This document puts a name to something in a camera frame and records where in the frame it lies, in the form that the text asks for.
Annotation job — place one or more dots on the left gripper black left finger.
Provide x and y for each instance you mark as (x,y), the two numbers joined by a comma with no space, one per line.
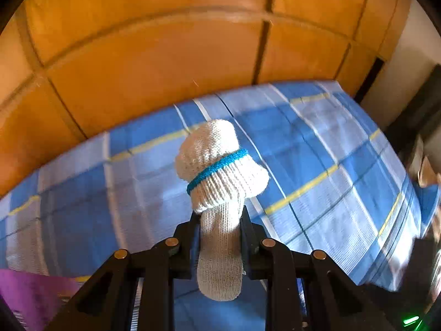
(170,259)

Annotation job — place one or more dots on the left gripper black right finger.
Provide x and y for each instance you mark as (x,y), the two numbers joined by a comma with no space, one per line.
(267,259)

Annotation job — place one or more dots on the white knitted glove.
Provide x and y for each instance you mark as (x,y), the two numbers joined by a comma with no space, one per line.
(221,175)

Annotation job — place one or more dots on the blue plaid tablecloth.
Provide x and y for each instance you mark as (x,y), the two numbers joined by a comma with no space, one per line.
(335,184)

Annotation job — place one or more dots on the purple carton box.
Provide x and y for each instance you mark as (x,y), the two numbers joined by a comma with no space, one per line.
(35,299)

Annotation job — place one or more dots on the wooden wall cabinet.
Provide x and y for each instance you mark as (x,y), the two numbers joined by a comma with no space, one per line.
(71,69)

